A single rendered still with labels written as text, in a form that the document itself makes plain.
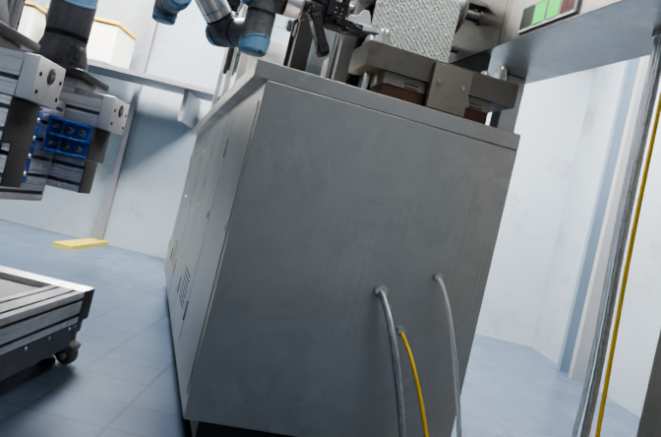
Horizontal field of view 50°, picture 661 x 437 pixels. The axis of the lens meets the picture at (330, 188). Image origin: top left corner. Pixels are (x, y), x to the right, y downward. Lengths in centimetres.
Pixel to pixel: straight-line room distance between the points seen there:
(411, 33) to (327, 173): 54
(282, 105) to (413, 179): 35
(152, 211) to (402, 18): 379
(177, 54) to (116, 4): 60
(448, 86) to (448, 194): 26
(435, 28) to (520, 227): 366
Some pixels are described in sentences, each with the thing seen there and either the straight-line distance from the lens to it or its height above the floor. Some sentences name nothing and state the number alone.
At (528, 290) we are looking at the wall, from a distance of 557.
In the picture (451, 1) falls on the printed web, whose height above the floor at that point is 125.
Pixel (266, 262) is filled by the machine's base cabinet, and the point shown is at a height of 47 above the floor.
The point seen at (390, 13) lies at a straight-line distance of 196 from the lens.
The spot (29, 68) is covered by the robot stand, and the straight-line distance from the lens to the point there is 153.
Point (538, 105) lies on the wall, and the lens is 563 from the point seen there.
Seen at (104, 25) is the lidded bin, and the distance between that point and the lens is 518.
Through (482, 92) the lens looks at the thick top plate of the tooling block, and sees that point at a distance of 181.
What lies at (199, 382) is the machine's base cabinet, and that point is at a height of 18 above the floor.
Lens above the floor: 60
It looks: 2 degrees up
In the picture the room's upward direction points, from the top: 14 degrees clockwise
